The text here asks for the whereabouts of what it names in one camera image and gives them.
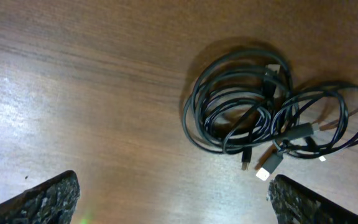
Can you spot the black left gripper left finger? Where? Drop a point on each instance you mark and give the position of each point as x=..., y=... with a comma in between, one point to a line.
x=53, y=201

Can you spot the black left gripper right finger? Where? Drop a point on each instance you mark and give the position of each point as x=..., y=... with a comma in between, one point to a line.
x=295, y=203

